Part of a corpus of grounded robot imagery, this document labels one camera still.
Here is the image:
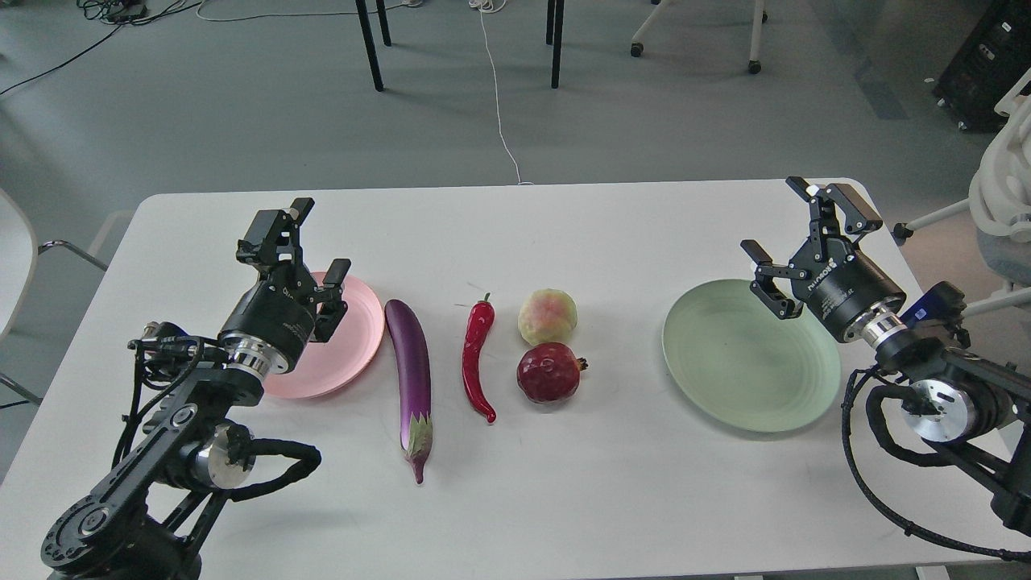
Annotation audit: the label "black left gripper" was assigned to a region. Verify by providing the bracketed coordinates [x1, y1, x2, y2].
[218, 197, 351, 377]

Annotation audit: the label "white chair right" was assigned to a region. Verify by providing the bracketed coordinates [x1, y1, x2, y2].
[892, 71, 1030, 317]

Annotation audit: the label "white floor cable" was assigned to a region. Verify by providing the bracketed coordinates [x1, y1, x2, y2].
[469, 0, 534, 187]

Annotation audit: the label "white chair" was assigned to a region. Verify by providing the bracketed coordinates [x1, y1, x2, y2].
[892, 71, 1030, 317]
[0, 187, 110, 407]

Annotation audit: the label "red pomegranate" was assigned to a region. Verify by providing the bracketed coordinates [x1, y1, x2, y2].
[516, 342, 589, 404]

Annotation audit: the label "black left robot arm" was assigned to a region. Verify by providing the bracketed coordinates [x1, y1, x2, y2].
[40, 197, 351, 579]

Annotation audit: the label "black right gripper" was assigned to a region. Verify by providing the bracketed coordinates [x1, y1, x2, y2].
[740, 176, 906, 344]

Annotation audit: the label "green plate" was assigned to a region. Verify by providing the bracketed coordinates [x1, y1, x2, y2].
[660, 279, 841, 433]

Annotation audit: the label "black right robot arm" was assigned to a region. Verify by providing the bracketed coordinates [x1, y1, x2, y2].
[741, 176, 1030, 562]

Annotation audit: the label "pink plate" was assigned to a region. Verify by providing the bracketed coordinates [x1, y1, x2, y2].
[263, 274, 384, 400]

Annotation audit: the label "black floor cables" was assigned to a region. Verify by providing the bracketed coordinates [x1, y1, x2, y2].
[0, 0, 202, 97]

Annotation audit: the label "red chili pepper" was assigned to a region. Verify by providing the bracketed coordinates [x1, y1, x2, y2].
[461, 292, 497, 425]

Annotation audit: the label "black equipment case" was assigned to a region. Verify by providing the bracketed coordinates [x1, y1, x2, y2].
[932, 1, 1030, 132]

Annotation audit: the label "white office chair base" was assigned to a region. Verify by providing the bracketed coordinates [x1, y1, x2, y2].
[629, 0, 770, 76]

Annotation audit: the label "white chair left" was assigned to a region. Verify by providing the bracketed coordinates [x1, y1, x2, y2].
[0, 187, 110, 407]

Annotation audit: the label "black table legs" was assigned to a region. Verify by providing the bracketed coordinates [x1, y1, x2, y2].
[354, 1, 565, 92]

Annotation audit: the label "purple eggplant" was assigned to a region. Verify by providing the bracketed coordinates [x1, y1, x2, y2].
[384, 300, 433, 485]

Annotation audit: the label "yellow-pink peach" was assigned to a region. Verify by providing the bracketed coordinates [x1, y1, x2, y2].
[518, 288, 578, 346]

